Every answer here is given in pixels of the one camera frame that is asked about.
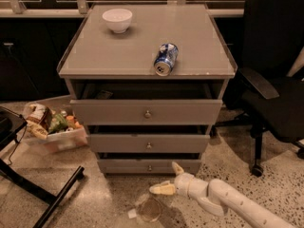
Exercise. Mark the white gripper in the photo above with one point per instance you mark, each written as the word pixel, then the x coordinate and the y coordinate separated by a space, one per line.
pixel 181 182

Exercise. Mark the grey bottom drawer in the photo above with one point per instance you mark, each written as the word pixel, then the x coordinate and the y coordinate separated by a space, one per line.
pixel 146 164

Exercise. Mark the grey drawer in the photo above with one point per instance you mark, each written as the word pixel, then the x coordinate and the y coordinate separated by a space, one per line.
pixel 148 139
pixel 148 103
pixel 146 164

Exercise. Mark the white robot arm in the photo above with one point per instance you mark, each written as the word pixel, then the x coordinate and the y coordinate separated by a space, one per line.
pixel 217 197

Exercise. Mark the grey middle drawer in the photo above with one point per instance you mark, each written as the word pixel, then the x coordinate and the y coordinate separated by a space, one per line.
pixel 148 139

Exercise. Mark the grey top drawer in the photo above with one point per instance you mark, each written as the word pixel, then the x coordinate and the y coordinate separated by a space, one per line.
pixel 148 103

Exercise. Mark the grey drawer cabinet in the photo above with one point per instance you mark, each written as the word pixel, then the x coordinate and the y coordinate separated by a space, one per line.
pixel 97 54

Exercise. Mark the dark object in top drawer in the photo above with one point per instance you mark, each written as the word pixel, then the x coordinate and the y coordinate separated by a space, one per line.
pixel 103 95

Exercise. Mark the small white paper scrap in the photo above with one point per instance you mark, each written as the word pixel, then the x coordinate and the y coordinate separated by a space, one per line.
pixel 132 213

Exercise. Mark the blue soda can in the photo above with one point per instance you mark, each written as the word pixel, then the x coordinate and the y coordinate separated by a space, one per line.
pixel 166 59

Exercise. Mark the black office chair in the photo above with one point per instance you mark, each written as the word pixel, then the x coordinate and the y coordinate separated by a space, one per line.
pixel 269 86

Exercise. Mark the green snack bag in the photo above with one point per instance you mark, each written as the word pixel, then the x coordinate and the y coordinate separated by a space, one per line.
pixel 58 123

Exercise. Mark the clear plastic snack bin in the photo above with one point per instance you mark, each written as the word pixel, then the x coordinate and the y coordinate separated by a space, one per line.
pixel 59 141

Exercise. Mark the chip bag in bin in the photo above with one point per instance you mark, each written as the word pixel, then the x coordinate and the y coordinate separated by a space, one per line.
pixel 38 120

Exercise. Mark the white ceramic bowl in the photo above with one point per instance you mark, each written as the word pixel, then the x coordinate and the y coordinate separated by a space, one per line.
pixel 118 20

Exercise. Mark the black stand with base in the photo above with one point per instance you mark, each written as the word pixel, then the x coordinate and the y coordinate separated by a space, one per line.
pixel 10 124

